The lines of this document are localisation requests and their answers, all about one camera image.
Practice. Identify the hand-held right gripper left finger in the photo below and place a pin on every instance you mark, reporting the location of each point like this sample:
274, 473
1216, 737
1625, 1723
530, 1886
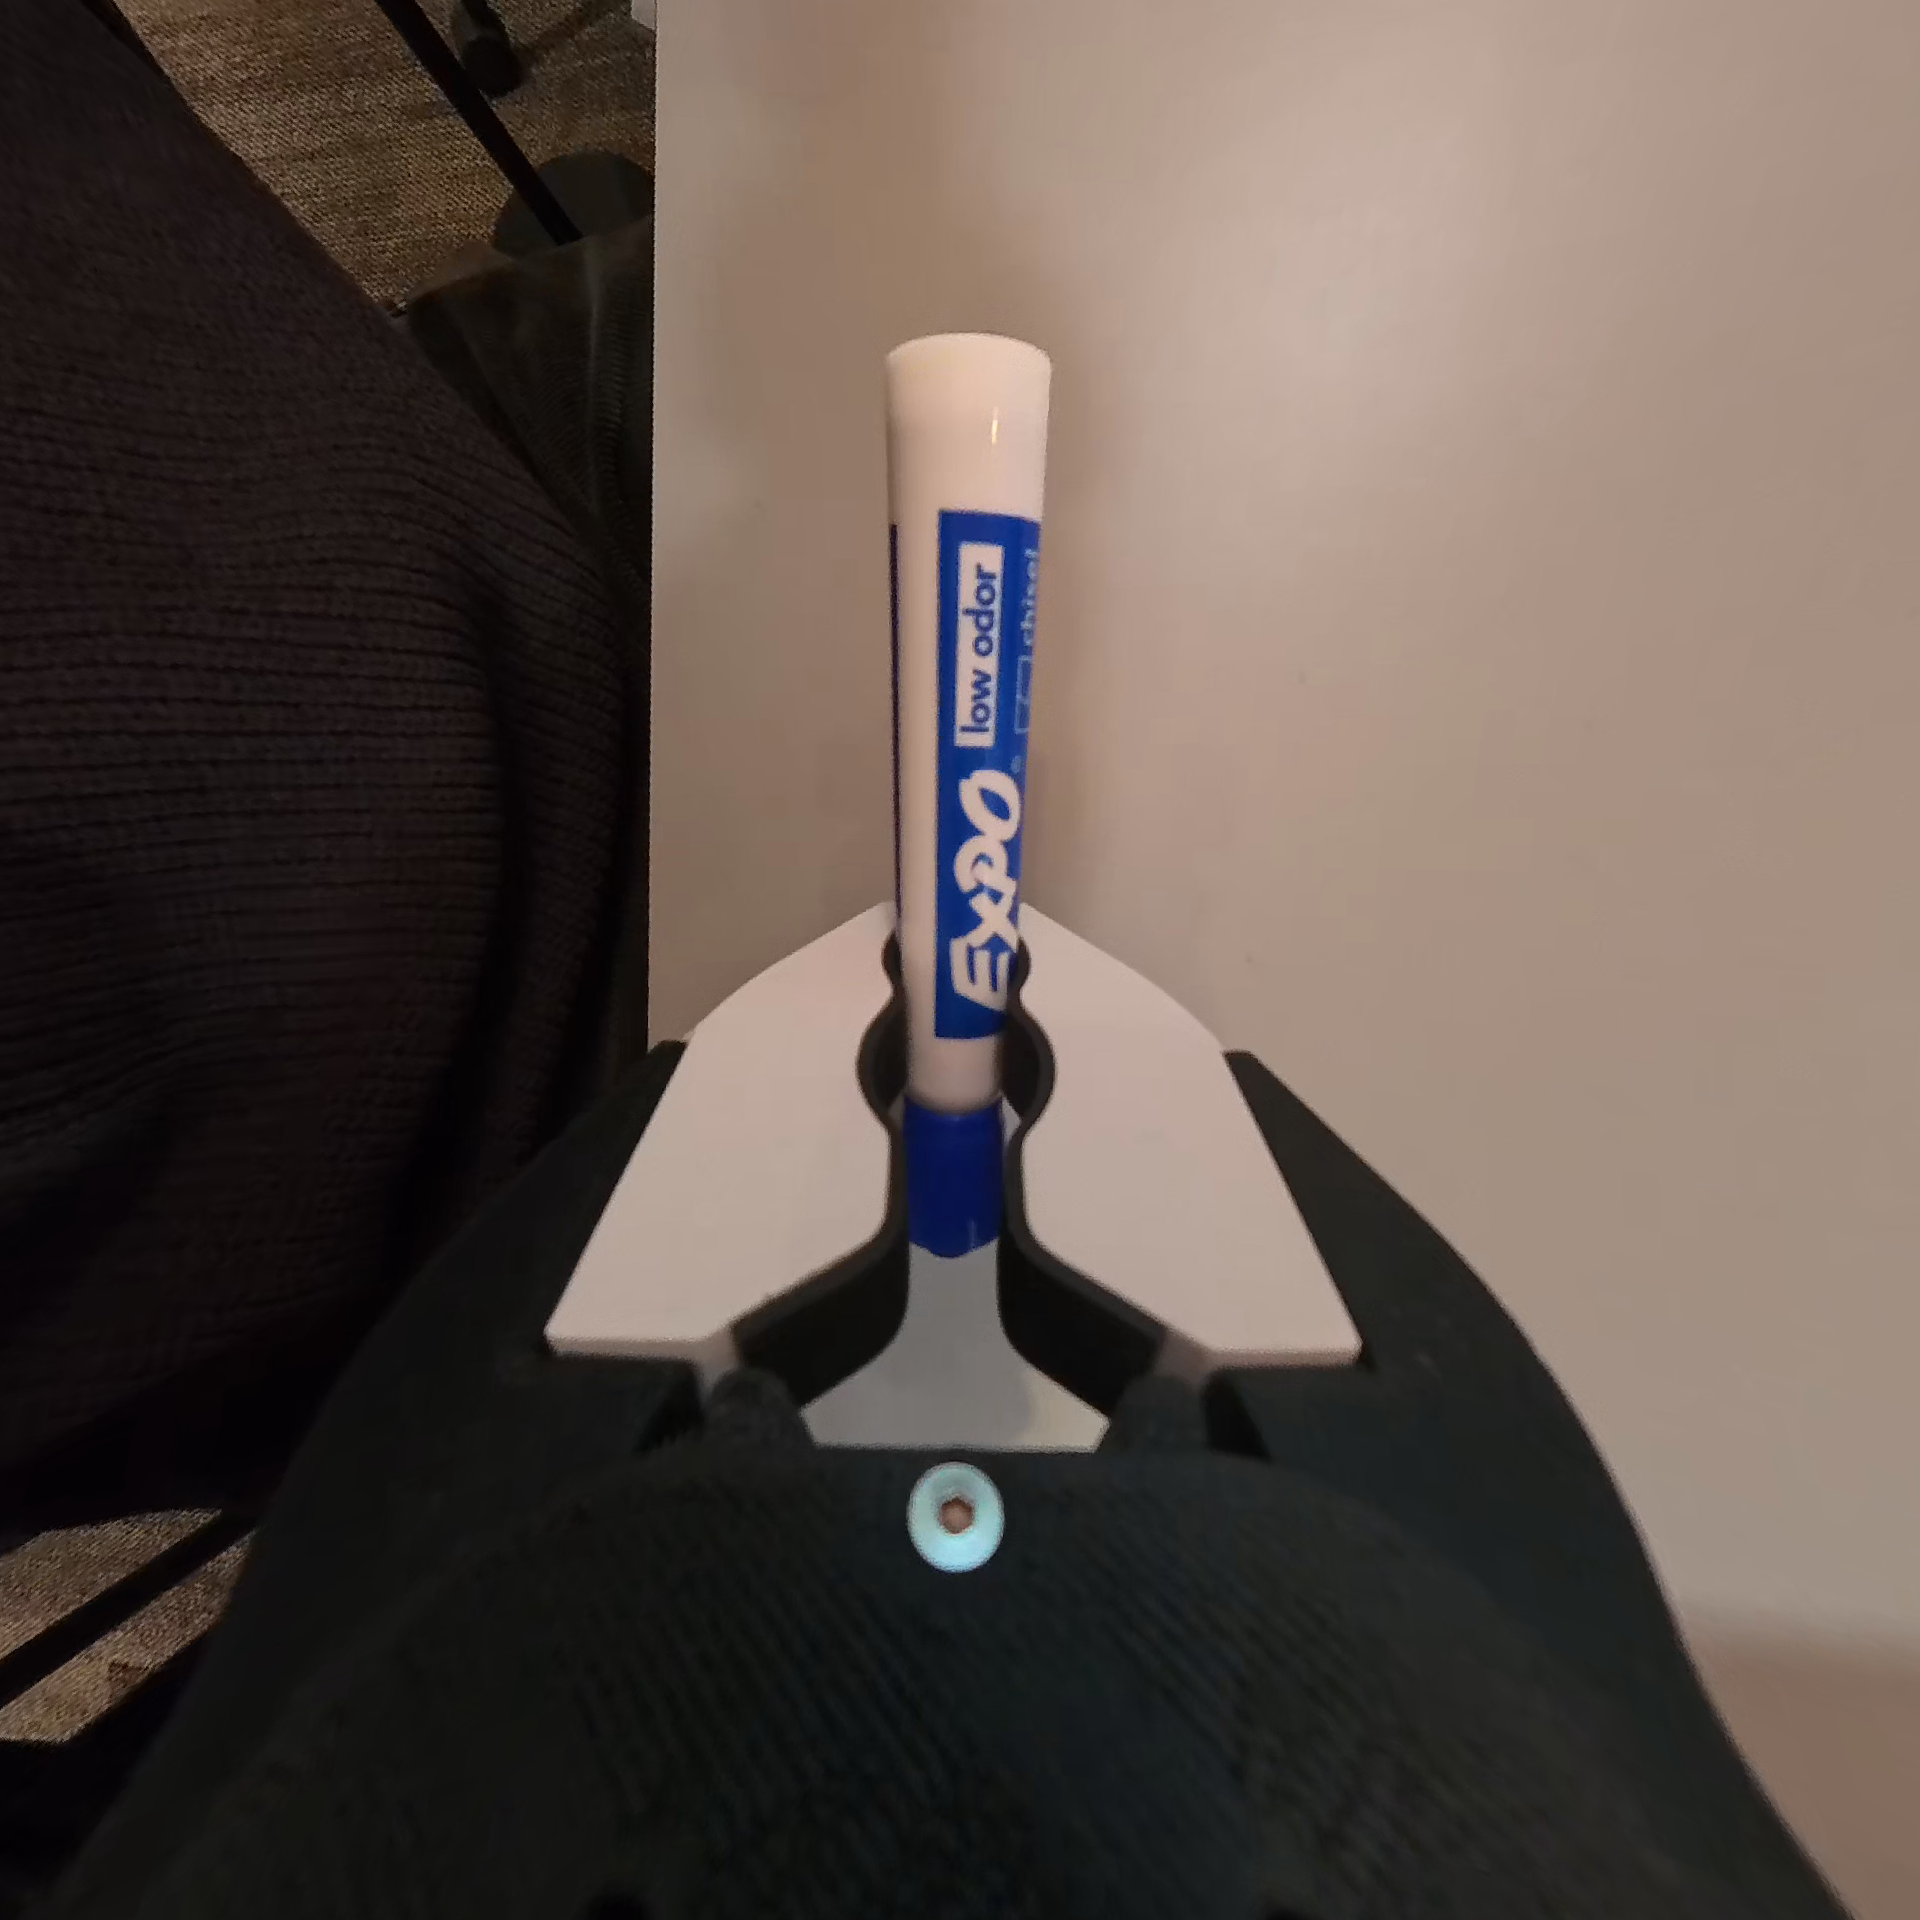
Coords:
720, 1201

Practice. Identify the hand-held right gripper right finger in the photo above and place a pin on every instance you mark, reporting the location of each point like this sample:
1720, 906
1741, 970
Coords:
1184, 1201

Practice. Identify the blue dry erase marker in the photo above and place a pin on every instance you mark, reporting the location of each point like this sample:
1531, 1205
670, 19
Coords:
973, 674

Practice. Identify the black office chair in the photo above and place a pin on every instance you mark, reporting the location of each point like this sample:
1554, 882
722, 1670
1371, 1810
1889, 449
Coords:
562, 195

